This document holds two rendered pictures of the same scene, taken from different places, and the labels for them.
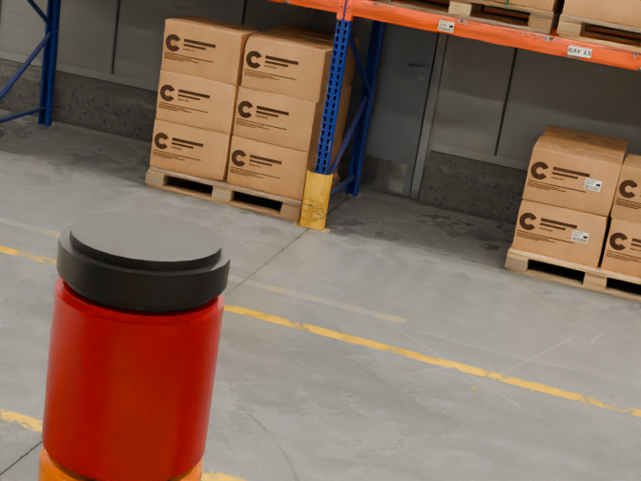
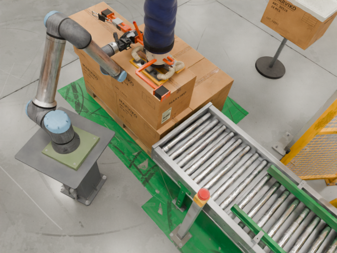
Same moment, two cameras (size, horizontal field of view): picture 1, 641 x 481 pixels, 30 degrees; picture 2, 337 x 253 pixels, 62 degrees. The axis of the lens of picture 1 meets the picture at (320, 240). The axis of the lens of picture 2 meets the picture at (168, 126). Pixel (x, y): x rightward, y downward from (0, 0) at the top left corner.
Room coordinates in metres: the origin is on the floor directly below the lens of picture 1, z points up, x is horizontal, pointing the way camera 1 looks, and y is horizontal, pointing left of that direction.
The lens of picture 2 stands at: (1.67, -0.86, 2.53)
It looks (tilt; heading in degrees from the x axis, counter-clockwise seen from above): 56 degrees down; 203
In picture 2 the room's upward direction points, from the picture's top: 9 degrees clockwise
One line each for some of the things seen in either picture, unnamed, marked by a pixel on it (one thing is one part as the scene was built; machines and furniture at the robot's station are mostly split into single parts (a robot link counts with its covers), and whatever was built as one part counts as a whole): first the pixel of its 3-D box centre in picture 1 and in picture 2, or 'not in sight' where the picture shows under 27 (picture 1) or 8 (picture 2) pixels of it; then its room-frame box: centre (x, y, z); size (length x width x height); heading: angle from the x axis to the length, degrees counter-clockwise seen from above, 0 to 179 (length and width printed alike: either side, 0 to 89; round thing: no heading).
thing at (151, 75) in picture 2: not in sight; (148, 68); (0.35, -1.67, 0.97); 0.34 x 0.10 x 0.05; 77
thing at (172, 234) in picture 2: not in sight; (180, 235); (1.03, -0.85, 0.01); 0.15 x 0.15 x 0.03; 74
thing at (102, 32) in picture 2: not in sight; (107, 44); (0.11, -2.26, 0.74); 0.60 x 0.40 x 0.40; 75
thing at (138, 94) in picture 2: not in sight; (151, 83); (0.28, -1.68, 0.74); 0.60 x 0.40 x 0.40; 75
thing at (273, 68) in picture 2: not in sight; (279, 49); (-1.43, -0.89, 0.31); 0.40 x 0.40 x 0.62
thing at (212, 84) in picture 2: not in sight; (155, 81); (-0.08, -1.84, 0.34); 1.20 x 1.00 x 0.40; 74
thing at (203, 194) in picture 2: not in sight; (203, 195); (1.03, -0.85, 1.02); 0.07 x 0.07 x 0.04
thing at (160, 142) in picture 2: not in sight; (183, 125); (0.39, -1.27, 0.58); 0.70 x 0.03 x 0.06; 164
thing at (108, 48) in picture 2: not in sight; (104, 53); (0.50, -1.96, 1.07); 0.12 x 0.09 x 0.10; 167
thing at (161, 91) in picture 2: not in sight; (161, 93); (0.58, -1.42, 1.08); 0.09 x 0.08 x 0.05; 167
